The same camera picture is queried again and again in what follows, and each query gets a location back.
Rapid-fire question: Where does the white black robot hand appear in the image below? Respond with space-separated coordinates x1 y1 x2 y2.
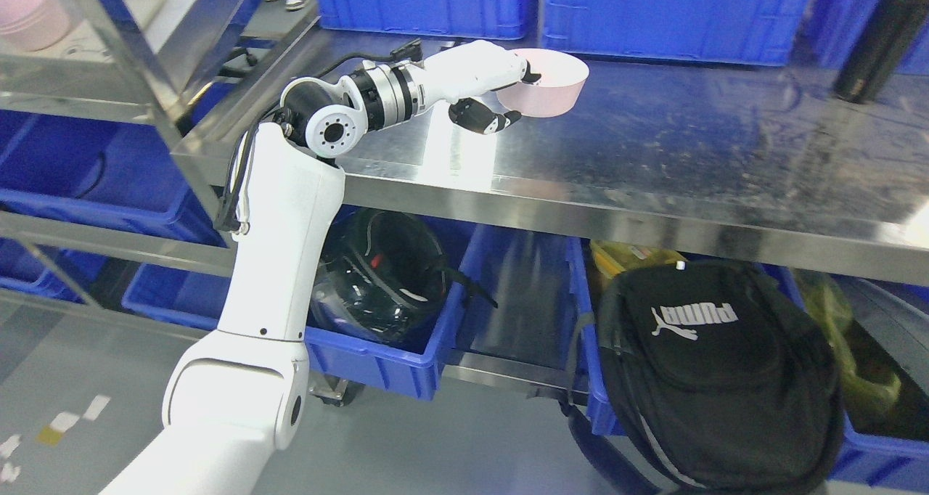
411 41 541 135

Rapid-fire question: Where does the pink bowl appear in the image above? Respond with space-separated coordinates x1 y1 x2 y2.
496 48 589 118

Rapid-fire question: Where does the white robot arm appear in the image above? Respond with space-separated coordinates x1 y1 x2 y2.
103 60 430 494

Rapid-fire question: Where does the blue crate top middle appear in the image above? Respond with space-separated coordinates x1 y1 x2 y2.
540 0 810 66

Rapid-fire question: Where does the blue crate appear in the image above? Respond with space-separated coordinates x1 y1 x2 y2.
804 0 927 78
318 0 537 41
540 0 810 66

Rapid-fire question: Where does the steel shelf rack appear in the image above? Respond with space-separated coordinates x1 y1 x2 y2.
2 0 287 312

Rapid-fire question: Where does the blue bin left shelf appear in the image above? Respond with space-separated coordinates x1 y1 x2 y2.
1 110 224 246

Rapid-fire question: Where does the stack of pink bowls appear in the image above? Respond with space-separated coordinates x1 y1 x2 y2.
1 0 72 52

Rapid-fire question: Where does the blue crate top left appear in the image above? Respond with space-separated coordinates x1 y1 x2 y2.
318 0 537 41

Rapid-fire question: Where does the black motorcycle helmet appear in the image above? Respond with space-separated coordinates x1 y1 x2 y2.
311 208 499 348

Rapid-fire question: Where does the blue bin holding helmet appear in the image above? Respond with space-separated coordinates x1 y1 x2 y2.
120 216 490 401

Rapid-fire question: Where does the cream bear tray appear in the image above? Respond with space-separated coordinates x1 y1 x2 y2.
61 0 165 64

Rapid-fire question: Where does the steel work table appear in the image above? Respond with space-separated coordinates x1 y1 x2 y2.
172 16 929 287

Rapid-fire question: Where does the black Puma backpack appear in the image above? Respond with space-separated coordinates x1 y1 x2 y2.
567 259 845 494

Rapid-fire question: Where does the blue crate top right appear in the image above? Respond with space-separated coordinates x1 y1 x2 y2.
804 0 927 78

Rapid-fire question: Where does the black thermos bottle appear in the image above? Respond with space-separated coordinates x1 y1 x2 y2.
832 0 928 105

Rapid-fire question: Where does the yellow plastic bag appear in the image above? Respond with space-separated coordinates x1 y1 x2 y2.
792 269 902 429

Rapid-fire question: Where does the grey laptop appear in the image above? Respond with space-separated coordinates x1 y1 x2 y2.
835 276 928 391

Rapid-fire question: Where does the blue bin under backpack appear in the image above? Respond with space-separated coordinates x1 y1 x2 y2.
568 238 927 493

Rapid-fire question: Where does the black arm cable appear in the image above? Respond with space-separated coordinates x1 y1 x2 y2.
215 40 425 234

